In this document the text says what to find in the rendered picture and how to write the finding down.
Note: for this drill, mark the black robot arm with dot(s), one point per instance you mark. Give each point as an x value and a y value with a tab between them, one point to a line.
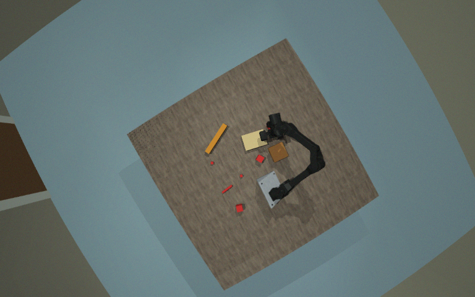
316	157

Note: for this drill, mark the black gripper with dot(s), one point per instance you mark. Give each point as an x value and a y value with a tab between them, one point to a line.
264	134

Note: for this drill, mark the orange flat bar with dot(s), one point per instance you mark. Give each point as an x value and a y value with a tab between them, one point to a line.
216	138

